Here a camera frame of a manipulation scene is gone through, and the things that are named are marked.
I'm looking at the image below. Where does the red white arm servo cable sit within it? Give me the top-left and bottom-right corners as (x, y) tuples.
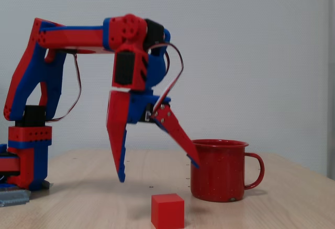
(46, 52), (82, 123)

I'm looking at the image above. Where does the red white gripper servo cable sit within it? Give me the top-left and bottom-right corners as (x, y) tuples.
(149, 42), (185, 112)

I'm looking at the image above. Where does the red cube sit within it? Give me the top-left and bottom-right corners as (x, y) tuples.
(151, 193), (185, 229)

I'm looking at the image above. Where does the red enamel mug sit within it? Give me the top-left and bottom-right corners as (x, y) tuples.
(187, 138), (265, 203)

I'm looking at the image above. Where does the grey metal table clamp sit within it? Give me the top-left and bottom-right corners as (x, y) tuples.
(0, 188), (32, 208)

